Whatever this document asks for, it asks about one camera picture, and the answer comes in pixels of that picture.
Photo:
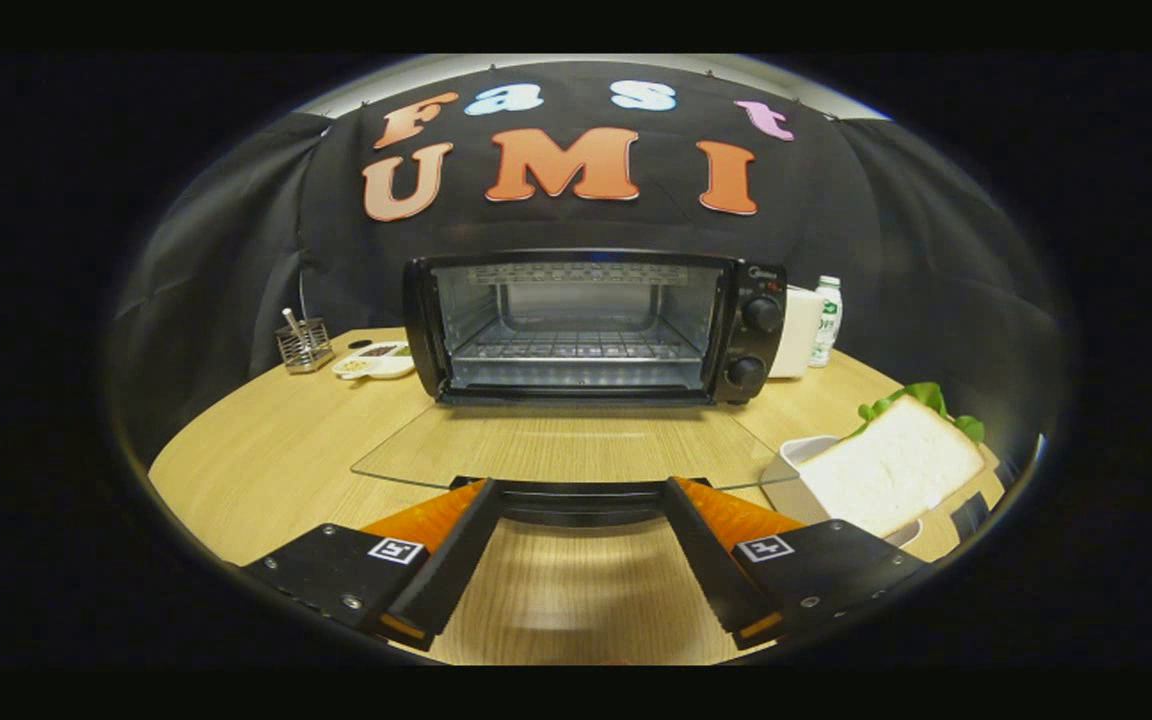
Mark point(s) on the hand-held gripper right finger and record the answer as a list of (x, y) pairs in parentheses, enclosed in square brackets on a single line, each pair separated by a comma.
[(711, 560)]

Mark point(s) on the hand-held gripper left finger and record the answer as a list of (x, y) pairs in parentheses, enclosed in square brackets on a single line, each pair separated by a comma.
[(456, 570)]

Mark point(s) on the lettuce sandwich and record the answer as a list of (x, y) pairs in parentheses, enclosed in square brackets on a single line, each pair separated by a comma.
[(896, 465)]

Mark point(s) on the black toaster oven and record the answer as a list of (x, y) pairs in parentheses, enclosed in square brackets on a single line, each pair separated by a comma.
[(756, 350)]

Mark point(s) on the white pop-up toaster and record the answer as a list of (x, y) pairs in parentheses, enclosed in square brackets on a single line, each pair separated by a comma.
[(796, 335)]

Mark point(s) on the white plastic tray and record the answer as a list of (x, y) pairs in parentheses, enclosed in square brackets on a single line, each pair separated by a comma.
[(786, 470)]

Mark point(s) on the white divided snack dish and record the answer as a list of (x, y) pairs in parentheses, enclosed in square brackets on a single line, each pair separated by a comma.
[(376, 365)]

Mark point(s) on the small white bottle green label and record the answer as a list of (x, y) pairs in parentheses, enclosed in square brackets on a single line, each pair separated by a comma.
[(826, 320)]

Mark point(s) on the metal mesh utensil holder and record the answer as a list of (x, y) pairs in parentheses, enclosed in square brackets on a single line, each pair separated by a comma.
[(304, 350)]

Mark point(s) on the metal utensil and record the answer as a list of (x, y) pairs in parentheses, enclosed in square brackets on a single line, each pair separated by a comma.
[(292, 320)]

